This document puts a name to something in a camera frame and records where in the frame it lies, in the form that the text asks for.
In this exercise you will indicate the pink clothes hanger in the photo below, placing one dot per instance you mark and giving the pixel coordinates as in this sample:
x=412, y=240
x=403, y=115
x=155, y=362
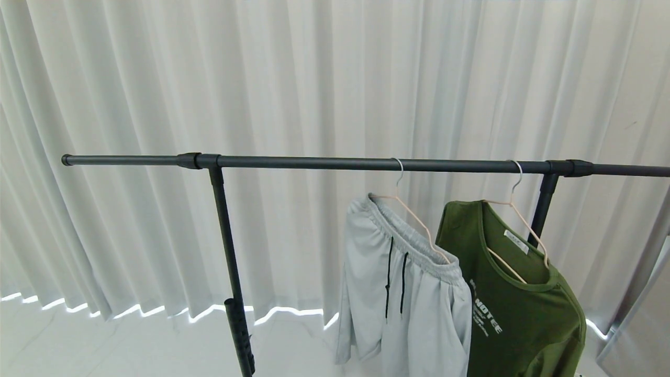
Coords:
x=413, y=220
x=528, y=225

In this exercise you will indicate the pale grey shorts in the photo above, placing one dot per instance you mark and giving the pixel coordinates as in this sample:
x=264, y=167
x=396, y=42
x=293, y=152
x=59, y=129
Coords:
x=419, y=314

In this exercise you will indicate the green garment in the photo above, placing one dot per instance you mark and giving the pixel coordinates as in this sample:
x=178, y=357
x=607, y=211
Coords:
x=523, y=324

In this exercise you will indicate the black clothes rack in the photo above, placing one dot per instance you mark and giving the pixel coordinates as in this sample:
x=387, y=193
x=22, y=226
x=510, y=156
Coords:
x=314, y=163

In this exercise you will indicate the white curtain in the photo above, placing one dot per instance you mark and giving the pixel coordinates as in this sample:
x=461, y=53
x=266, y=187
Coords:
x=209, y=78

